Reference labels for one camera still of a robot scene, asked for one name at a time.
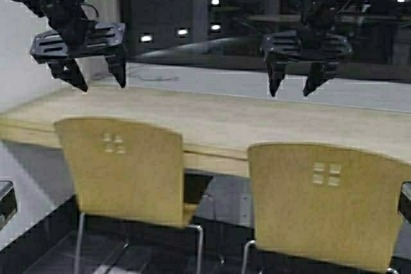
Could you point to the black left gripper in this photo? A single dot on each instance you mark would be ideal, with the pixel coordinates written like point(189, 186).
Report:
point(76, 36)

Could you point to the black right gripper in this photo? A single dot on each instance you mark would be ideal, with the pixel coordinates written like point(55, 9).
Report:
point(311, 40)

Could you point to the yellow wooden chair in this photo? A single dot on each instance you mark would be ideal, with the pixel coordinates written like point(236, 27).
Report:
point(130, 171)
point(326, 204)

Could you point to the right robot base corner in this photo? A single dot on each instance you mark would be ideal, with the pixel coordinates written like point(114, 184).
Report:
point(404, 202)

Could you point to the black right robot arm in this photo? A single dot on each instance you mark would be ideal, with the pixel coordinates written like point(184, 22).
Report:
point(319, 8)

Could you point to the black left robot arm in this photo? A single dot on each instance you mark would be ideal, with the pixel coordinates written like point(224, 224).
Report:
point(42, 8)

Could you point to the long wooden counter table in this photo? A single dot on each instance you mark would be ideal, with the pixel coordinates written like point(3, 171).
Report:
point(217, 129)

